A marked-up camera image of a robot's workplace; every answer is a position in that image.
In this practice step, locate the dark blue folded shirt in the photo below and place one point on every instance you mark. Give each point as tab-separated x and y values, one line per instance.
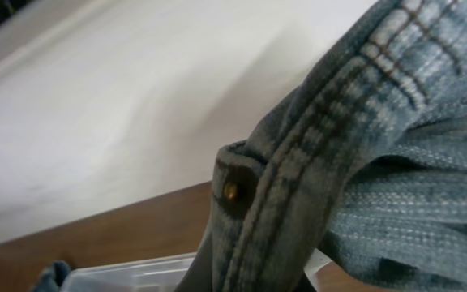
52	277

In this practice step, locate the light blue jeans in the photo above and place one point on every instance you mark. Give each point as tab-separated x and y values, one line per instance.
365	161

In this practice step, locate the clear plastic storage bin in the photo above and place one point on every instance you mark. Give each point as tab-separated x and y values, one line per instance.
165	274

